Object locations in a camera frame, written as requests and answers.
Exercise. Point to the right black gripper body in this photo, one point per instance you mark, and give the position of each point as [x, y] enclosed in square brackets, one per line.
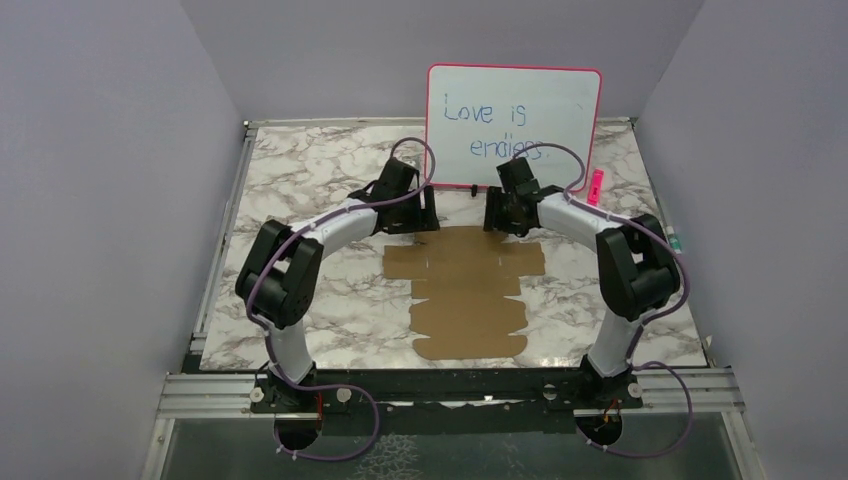
[508, 217]

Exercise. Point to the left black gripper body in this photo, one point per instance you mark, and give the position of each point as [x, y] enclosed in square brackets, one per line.
[409, 216]

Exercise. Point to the brown cardboard box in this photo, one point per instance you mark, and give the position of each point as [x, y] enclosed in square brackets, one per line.
[465, 284]

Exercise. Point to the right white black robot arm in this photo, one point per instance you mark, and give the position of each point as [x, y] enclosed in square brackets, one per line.
[636, 268]

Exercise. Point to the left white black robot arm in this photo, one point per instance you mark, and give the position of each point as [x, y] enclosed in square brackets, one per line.
[278, 279]

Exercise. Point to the pink highlighter marker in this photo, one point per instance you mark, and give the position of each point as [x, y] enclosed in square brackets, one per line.
[595, 187]

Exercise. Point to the pink framed whiteboard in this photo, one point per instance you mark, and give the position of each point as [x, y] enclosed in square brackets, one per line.
[479, 116]

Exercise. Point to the green white marker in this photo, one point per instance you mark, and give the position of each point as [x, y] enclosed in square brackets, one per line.
[674, 240]

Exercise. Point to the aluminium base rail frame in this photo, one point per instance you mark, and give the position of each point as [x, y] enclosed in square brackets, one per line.
[451, 424]

